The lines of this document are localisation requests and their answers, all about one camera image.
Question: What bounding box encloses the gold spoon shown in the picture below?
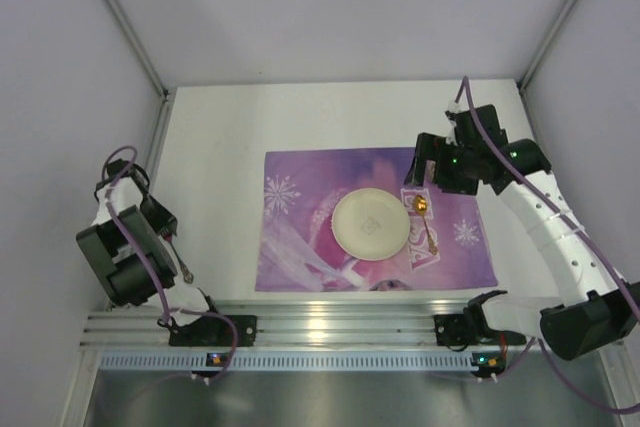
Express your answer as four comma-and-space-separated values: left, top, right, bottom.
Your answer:
413, 195, 438, 256

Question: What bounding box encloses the silver purple fork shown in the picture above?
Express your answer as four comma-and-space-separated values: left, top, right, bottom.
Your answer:
163, 235, 194, 284

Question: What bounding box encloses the cream round plate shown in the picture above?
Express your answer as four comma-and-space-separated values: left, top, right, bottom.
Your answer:
331, 188, 410, 262

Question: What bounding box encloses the purple Elsa placemat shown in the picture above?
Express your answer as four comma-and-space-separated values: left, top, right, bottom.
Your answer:
255, 147, 498, 293

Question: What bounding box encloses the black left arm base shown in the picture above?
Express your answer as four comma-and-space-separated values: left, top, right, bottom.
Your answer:
168, 315, 258, 347

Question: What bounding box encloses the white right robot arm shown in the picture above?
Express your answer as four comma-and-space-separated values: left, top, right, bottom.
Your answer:
405, 103, 639, 361

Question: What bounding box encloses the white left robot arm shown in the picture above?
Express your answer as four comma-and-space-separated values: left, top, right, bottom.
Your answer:
76, 158, 215, 326

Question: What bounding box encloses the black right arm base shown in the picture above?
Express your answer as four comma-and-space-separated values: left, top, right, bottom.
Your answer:
433, 313, 500, 352

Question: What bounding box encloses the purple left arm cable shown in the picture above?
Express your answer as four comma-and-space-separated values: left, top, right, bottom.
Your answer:
102, 145, 239, 378

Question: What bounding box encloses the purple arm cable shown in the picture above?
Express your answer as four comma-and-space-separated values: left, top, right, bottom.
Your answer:
102, 145, 239, 378
447, 75, 640, 416

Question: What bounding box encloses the white slotted cable duct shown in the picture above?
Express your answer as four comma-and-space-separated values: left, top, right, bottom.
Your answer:
99, 351, 502, 372

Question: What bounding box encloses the aluminium mounting rail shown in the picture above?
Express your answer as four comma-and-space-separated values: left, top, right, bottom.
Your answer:
79, 298, 465, 350

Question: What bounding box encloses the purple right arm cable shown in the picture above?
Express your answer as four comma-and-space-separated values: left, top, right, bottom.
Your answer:
447, 75, 640, 416

